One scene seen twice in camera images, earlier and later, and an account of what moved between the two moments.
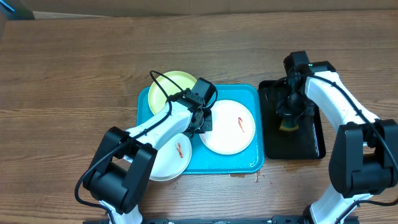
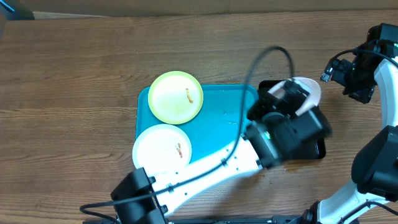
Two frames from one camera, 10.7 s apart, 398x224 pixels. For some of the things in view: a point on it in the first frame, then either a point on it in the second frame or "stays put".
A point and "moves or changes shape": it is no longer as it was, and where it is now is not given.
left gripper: (208, 124) -> (267, 106)
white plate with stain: (233, 128) moves or changes shape
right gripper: (285, 109) -> (362, 95)
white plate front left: (171, 158) stays put
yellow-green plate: (157, 97) stays put
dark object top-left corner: (15, 10) stays put
